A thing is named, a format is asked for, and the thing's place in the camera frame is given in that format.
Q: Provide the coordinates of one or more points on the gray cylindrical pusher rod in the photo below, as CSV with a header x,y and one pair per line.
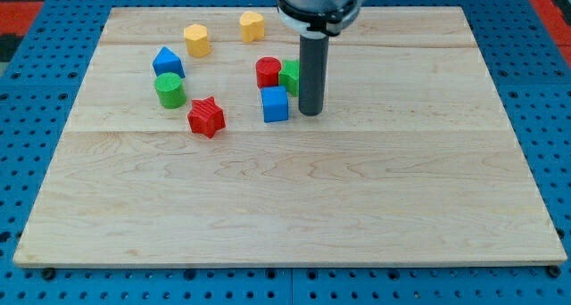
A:
x,y
312,74

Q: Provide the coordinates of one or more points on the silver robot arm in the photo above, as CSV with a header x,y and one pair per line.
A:
x,y
316,21

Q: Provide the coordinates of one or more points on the green star block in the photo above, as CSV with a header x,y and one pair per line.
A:
x,y
288,77

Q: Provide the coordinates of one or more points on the red star block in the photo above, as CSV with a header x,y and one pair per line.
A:
x,y
206,117

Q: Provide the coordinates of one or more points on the red cylinder block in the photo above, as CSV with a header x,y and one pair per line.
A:
x,y
267,70

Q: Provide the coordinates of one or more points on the blue cube block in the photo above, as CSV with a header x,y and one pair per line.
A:
x,y
275,104

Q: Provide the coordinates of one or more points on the yellow heart block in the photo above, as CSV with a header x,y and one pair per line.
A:
x,y
252,26

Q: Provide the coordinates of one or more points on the yellow hexagon block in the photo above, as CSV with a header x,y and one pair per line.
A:
x,y
197,40

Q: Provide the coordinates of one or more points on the blue triangular block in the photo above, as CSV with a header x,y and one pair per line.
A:
x,y
167,62

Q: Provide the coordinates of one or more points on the green cylinder block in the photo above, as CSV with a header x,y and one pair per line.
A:
x,y
169,88

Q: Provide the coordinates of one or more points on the wooden board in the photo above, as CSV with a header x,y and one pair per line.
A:
x,y
412,163

